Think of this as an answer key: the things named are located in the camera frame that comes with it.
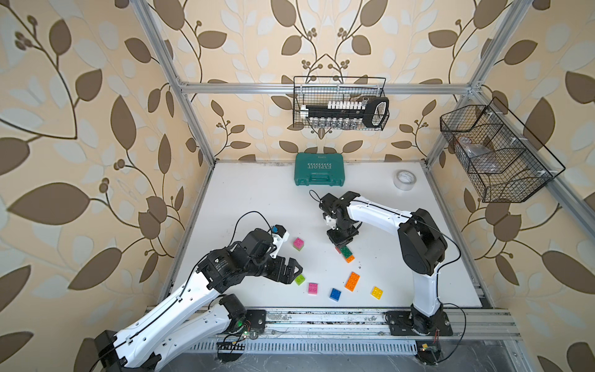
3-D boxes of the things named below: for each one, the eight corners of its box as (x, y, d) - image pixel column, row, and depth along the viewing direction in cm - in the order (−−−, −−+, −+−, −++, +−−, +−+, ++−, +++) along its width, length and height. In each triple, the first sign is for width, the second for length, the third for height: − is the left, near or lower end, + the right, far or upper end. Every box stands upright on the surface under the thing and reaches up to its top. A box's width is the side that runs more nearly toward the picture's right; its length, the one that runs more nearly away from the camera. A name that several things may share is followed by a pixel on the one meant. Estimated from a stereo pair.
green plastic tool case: (294, 186, 112) (293, 180, 109) (295, 158, 124) (295, 152, 121) (345, 186, 112) (346, 180, 109) (341, 158, 124) (342, 152, 121)
